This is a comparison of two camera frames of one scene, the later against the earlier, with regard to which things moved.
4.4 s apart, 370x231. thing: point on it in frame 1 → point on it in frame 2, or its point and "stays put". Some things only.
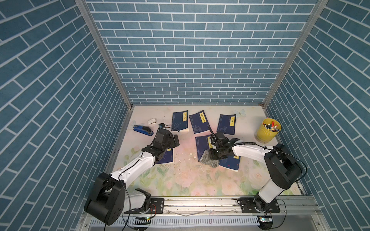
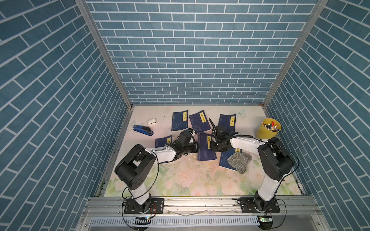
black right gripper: (212, 157) → (213, 148)
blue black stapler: (143, 130) stays put
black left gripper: (173, 144) → (194, 144)
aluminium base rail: (293, 208) stays put
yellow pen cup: (269, 128) stays put
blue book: (203, 143) stays put
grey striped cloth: (205, 159) → (240, 160)
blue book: (199, 122) stays put
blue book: (179, 121) stays put
